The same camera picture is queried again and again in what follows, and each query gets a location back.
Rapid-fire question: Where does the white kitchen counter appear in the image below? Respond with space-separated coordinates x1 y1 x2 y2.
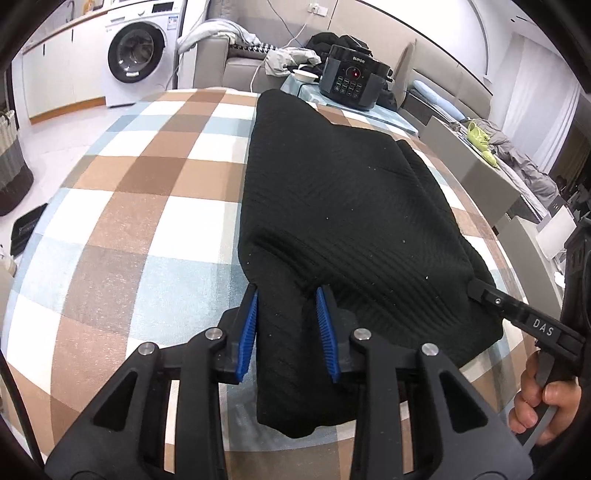
21 0 112 123

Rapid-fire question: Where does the grey upholstered bed frame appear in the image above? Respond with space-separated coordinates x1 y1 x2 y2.
399 39 492 137

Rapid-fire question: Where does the grey bedding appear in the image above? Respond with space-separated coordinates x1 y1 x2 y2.
480 117 550 208

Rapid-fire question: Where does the black floor tray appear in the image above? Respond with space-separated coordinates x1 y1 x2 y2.
9 203 49 257

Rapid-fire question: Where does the black knit garment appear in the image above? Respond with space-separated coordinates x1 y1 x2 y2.
238 89 504 439

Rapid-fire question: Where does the white washing machine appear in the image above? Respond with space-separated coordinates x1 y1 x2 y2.
99 0 188 109

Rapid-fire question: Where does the grey side table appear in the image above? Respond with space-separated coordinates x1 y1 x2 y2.
422 115 522 227

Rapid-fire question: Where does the black pressure cooker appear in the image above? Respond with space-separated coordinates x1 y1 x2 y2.
321 44 393 112

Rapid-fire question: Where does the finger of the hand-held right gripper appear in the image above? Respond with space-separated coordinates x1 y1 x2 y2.
466 278 528 325

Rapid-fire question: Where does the person's right hand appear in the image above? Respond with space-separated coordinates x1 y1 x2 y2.
508 353 583 435

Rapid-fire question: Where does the light blue pillow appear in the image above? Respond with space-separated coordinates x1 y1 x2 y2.
412 79 467 121

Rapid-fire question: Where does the grey crumpled cloth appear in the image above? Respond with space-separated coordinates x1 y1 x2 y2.
264 46 322 77

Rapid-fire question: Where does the black white patterned cushion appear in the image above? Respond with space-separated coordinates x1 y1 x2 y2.
231 39 278 58

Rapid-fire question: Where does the grey sofa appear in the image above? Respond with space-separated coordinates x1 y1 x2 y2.
194 32 324 93

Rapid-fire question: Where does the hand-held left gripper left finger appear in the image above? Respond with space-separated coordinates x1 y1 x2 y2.
45 282 259 480

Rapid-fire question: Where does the green plush toy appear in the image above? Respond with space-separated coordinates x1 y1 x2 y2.
466 119 499 167

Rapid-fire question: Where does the white grey hoodie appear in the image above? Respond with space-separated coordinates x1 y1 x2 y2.
178 18 259 54

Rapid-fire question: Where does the striped laundry basket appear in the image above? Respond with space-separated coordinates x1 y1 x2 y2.
0 108 35 217

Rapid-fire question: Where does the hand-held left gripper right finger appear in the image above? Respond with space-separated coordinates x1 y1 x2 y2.
315 285 534 480

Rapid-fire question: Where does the checked tablecloth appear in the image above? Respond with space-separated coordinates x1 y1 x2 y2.
0 87 539 462

